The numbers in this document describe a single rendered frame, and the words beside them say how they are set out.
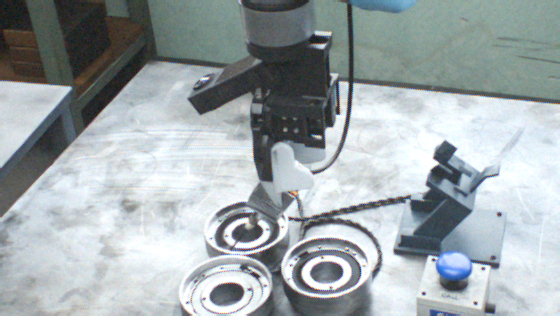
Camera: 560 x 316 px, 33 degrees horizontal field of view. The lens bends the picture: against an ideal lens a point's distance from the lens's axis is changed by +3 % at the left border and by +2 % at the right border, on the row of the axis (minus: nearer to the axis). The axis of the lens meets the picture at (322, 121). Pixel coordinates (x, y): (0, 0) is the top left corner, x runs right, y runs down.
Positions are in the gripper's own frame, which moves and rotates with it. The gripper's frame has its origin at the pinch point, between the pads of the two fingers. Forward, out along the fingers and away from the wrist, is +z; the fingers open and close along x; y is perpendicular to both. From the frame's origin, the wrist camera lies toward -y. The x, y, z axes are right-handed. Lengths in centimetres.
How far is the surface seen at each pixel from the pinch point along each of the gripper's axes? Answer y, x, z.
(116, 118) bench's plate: -35.7, 29.4, 12.8
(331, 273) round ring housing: 5.8, 0.2, 12.1
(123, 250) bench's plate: -21.4, 0.7, 13.0
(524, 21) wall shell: 19, 159, 57
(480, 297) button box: 23.6, -4.0, 8.6
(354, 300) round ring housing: 9.9, -5.1, 10.7
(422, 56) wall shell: -9, 161, 71
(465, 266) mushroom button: 21.9, -2.6, 5.7
